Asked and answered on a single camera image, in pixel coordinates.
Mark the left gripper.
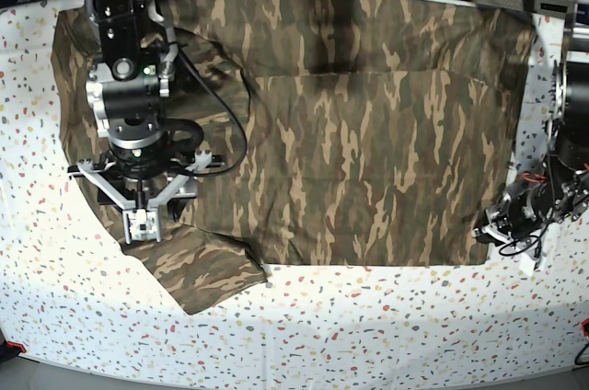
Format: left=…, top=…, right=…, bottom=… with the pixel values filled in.
left=472, top=178, right=574, bottom=275

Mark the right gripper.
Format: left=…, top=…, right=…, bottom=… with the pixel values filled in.
left=66, top=132, right=225, bottom=215

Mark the camouflage T-shirt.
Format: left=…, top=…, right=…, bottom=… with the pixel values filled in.
left=49, top=0, right=537, bottom=316

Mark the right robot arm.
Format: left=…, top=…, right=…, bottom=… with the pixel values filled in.
left=68, top=0, right=222, bottom=220

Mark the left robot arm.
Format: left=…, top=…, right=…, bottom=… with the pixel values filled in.
left=472, top=0, right=588, bottom=276

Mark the red table clamp right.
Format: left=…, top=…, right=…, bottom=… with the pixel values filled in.
left=581, top=318, right=589, bottom=338

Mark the red table clamp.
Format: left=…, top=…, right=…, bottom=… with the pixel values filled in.
left=1, top=340, right=25, bottom=357
left=581, top=318, right=589, bottom=338

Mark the terrazzo pattern table cloth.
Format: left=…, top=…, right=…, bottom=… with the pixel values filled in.
left=1, top=0, right=588, bottom=389

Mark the red table clamp left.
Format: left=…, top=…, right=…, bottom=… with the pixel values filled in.
left=1, top=340, right=25, bottom=357

